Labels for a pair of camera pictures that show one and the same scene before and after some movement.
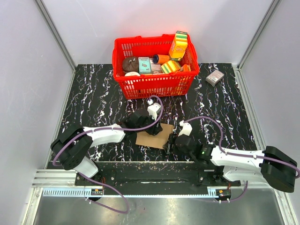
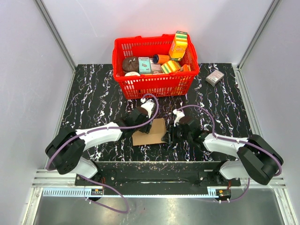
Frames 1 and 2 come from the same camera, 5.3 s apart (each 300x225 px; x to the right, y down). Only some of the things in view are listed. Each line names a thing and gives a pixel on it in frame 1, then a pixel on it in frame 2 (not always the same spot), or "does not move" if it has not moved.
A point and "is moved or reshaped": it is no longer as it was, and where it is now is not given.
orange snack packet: [185, 68] does not move
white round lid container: [132, 73] does not move
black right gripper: [168, 146] -> [168, 137]
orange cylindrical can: [160, 59] does not move
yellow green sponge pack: [170, 66] does not move
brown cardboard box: [158, 140] is moved or reshaped
